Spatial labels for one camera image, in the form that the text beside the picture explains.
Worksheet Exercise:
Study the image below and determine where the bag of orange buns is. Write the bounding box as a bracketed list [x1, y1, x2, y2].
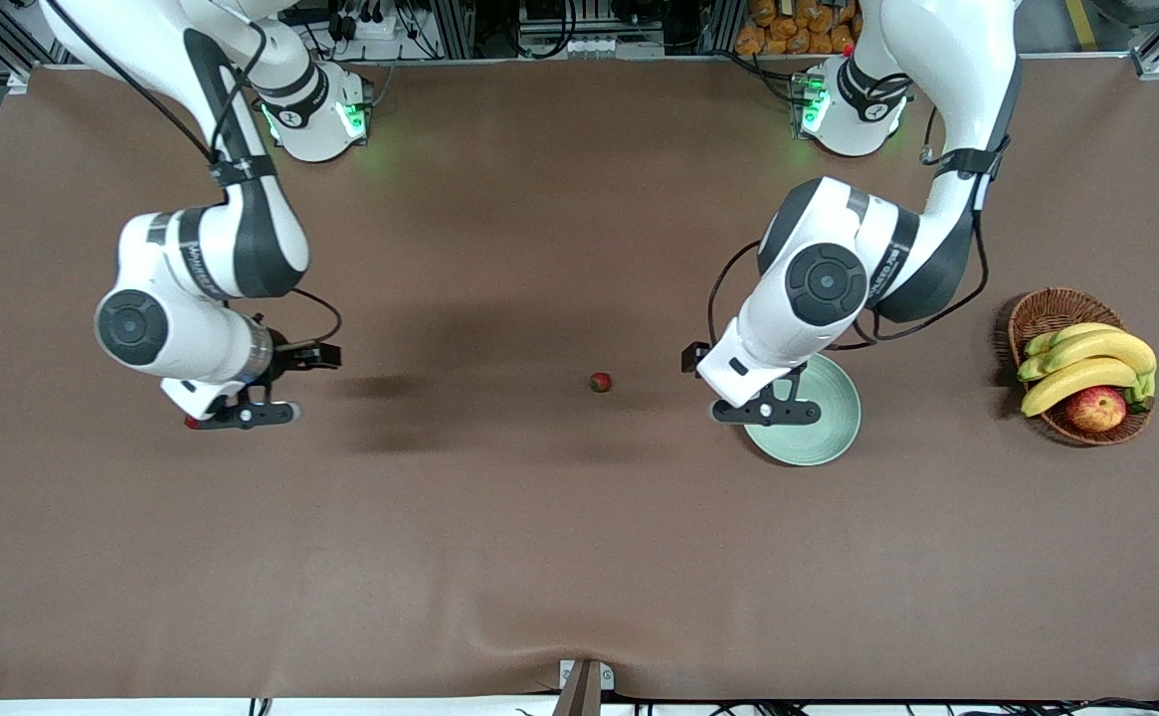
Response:
[735, 0, 859, 57]

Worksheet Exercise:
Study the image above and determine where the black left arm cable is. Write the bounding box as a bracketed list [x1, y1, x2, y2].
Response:
[706, 109, 990, 351]

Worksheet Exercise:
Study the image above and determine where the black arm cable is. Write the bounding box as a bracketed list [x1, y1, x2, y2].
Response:
[42, 0, 343, 347]
[706, 109, 990, 351]

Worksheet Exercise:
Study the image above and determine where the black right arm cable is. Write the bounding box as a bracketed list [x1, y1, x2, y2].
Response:
[42, 0, 343, 347]

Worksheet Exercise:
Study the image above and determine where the brown wicker basket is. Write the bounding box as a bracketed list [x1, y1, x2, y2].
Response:
[1007, 287, 1154, 447]

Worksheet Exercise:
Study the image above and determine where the pale green round plate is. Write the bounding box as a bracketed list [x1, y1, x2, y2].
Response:
[743, 355, 863, 466]

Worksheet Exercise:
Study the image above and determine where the yellow banana bunch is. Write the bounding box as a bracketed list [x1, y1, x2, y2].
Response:
[1017, 321, 1159, 419]

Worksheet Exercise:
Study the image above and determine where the brown table cover mat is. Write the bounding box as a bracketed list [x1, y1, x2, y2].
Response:
[0, 55, 1159, 703]

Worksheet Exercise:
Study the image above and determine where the metal table edge bracket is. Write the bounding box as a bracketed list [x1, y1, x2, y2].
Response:
[558, 658, 616, 716]

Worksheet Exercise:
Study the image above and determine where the white power strip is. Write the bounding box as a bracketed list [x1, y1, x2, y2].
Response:
[325, 0, 401, 43]

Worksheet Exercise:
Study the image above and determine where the red yellow apple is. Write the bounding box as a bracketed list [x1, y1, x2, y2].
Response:
[1064, 386, 1128, 434]

